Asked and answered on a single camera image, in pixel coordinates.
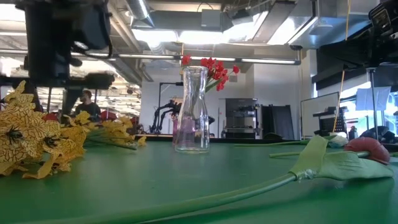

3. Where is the person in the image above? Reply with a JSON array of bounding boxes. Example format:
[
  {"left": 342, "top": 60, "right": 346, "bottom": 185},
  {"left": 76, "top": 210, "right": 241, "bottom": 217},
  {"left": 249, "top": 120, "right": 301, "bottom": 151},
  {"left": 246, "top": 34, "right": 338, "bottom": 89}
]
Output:
[{"left": 73, "top": 89, "right": 102, "bottom": 123}]

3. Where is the yellow strap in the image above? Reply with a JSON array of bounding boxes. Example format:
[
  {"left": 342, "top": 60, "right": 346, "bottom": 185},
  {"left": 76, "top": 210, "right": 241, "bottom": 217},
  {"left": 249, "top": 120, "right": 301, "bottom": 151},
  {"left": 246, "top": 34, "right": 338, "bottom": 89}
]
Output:
[{"left": 331, "top": 0, "right": 351, "bottom": 134}]

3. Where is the black panel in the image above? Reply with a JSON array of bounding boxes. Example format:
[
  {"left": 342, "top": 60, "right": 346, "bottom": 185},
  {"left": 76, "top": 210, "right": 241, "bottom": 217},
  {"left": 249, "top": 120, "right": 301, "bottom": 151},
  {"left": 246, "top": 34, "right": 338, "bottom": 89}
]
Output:
[{"left": 260, "top": 104, "right": 295, "bottom": 141}]

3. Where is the red artificial tulip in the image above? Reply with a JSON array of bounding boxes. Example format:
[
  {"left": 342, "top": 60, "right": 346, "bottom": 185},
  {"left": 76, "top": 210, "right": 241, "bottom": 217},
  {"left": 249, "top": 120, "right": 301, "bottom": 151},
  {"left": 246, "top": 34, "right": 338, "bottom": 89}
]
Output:
[{"left": 18, "top": 134, "right": 395, "bottom": 224}]

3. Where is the silver ventilation duct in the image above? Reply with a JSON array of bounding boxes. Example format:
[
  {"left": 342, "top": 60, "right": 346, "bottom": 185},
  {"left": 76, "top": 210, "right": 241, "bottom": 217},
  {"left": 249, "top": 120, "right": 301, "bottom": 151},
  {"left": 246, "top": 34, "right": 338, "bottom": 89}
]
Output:
[{"left": 126, "top": 0, "right": 155, "bottom": 29}]

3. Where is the red artificial flower bunch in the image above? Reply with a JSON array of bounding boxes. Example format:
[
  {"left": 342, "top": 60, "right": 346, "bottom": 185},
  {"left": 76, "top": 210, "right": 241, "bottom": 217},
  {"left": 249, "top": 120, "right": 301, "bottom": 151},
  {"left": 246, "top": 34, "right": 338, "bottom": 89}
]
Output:
[{"left": 181, "top": 54, "right": 241, "bottom": 93}]

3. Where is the dark bag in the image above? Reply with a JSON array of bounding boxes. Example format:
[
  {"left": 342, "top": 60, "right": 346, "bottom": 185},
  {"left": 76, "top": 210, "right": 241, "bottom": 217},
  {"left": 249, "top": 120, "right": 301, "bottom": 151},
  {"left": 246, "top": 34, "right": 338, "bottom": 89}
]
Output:
[{"left": 359, "top": 125, "right": 398, "bottom": 144}]

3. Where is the clear glass vase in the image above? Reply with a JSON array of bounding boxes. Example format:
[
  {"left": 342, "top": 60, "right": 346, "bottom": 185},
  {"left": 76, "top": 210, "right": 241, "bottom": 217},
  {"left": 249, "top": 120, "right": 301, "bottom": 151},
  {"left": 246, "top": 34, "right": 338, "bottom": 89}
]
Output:
[{"left": 174, "top": 65, "right": 210, "bottom": 154}]

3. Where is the green table mat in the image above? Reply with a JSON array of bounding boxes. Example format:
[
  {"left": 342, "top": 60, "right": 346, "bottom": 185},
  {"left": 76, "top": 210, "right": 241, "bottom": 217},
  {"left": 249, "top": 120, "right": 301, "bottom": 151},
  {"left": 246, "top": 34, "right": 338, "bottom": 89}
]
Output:
[{"left": 0, "top": 136, "right": 398, "bottom": 224}]

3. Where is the long ceiling light strip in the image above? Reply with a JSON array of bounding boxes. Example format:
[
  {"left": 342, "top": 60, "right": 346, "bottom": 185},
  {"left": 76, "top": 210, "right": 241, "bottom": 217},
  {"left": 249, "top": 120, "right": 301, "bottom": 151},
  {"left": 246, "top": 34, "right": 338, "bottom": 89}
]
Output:
[{"left": 117, "top": 52, "right": 302, "bottom": 66}]

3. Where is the grey ceiling box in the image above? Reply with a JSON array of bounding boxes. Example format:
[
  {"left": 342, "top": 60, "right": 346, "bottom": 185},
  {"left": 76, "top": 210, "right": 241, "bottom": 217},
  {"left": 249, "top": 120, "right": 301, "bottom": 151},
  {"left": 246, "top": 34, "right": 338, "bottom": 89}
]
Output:
[{"left": 201, "top": 8, "right": 223, "bottom": 32}]

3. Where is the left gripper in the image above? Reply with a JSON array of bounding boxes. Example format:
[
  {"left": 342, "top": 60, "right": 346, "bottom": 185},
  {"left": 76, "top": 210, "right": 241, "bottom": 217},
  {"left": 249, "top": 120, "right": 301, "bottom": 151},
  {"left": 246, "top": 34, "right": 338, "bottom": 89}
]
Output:
[{"left": 24, "top": 40, "right": 116, "bottom": 90}]

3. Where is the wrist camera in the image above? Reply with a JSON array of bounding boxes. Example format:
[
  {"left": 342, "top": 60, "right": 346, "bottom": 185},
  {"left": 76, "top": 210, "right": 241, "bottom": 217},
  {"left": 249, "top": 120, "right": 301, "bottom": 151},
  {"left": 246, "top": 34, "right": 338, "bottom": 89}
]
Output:
[
  {"left": 368, "top": 0, "right": 398, "bottom": 34},
  {"left": 73, "top": 0, "right": 113, "bottom": 51}
]

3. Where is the white diffuser panel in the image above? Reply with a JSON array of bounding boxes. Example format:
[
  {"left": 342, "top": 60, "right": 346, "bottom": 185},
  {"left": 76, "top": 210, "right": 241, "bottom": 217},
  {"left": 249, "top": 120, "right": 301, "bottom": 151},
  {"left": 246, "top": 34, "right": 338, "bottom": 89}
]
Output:
[{"left": 355, "top": 86, "right": 392, "bottom": 111}]

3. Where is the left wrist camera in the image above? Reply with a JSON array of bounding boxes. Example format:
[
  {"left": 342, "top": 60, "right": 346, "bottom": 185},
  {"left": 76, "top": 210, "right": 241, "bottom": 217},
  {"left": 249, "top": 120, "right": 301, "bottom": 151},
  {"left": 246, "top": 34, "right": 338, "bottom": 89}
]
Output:
[{"left": 73, "top": 0, "right": 113, "bottom": 51}]

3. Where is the whiteboard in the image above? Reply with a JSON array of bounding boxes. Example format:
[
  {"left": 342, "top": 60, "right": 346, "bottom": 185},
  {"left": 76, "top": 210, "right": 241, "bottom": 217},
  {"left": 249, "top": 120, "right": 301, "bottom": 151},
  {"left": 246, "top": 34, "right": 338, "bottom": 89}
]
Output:
[{"left": 300, "top": 91, "right": 341, "bottom": 138}]

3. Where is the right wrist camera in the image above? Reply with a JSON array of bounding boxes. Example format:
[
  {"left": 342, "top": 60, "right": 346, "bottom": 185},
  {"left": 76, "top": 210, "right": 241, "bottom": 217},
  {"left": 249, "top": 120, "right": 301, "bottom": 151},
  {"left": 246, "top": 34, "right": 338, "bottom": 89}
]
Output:
[{"left": 368, "top": 0, "right": 398, "bottom": 34}]

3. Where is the black aluminium table frame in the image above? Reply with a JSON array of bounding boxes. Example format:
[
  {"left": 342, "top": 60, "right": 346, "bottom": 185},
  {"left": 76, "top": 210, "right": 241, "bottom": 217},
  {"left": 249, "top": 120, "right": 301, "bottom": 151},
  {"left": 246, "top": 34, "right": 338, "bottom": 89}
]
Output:
[{"left": 135, "top": 135, "right": 398, "bottom": 149}]

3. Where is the yellow artificial flower bunch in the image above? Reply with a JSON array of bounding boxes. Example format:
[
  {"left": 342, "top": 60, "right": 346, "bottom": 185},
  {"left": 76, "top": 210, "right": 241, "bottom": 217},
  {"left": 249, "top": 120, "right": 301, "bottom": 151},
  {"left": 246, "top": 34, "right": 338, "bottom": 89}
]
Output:
[
  {"left": 73, "top": 111, "right": 147, "bottom": 151},
  {"left": 0, "top": 80, "right": 87, "bottom": 180}
]

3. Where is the black frame stand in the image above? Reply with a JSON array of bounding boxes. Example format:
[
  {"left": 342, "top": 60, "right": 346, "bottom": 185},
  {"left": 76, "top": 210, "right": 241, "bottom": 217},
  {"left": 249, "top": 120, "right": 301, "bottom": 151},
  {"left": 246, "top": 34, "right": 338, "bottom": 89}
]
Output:
[{"left": 157, "top": 81, "right": 184, "bottom": 125}]

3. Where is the black coffee machine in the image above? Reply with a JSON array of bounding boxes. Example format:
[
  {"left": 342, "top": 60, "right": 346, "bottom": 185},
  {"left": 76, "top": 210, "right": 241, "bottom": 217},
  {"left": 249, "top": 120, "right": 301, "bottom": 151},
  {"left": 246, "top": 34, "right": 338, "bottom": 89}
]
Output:
[{"left": 221, "top": 97, "right": 261, "bottom": 139}]

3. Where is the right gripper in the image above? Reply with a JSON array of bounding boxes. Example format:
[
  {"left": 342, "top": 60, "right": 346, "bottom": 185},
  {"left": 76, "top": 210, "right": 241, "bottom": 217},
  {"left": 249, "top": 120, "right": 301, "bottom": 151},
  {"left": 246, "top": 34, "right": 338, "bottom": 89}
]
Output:
[{"left": 318, "top": 28, "right": 398, "bottom": 68}]

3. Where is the purple glass vase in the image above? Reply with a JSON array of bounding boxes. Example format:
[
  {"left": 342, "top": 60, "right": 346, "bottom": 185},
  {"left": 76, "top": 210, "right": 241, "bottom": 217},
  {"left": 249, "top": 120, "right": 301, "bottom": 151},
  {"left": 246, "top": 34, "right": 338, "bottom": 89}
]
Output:
[{"left": 172, "top": 117, "right": 197, "bottom": 146}]

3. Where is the black equipment cart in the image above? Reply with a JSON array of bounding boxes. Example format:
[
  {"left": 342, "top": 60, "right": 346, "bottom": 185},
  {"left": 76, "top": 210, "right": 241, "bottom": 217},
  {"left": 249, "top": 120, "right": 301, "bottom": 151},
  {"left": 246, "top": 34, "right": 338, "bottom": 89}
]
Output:
[{"left": 312, "top": 106, "right": 348, "bottom": 137}]

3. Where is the light stand pole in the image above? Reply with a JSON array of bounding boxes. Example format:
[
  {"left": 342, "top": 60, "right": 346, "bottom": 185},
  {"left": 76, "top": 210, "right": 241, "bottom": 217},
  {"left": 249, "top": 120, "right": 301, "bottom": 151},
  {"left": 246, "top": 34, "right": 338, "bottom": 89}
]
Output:
[{"left": 366, "top": 67, "right": 379, "bottom": 141}]

